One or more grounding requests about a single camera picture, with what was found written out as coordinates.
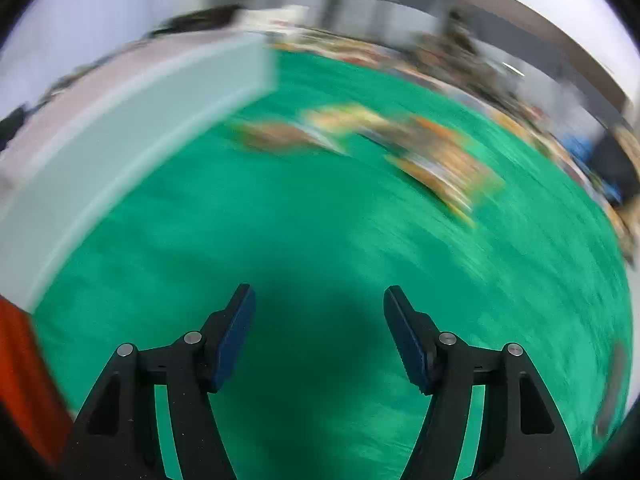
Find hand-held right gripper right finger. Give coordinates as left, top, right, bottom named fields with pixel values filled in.
left=383, top=285, right=581, bottom=480

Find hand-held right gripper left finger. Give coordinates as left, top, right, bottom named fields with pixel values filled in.
left=60, top=283, right=257, bottom=480

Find tan packet white label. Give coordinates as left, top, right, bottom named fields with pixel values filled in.
left=385, top=115, right=503, bottom=227

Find brown clear snack packet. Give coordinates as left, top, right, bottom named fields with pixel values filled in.
left=234, top=120, right=347, bottom=157

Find white cardboard box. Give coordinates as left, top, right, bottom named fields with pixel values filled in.
left=0, top=35, right=278, bottom=313

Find orange sausage snack packet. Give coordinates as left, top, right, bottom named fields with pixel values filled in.
left=304, top=104, right=392, bottom=137

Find green patterned tablecloth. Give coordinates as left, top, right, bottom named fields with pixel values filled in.
left=32, top=50, right=633, bottom=480

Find orange red plastic object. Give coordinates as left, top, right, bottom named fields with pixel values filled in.
left=0, top=295, right=74, bottom=467

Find black bag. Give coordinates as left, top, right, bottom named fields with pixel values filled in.
left=592, top=130, right=640, bottom=206

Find brown padded headboard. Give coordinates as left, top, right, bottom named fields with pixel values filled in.
left=260, top=0, right=636, bottom=116

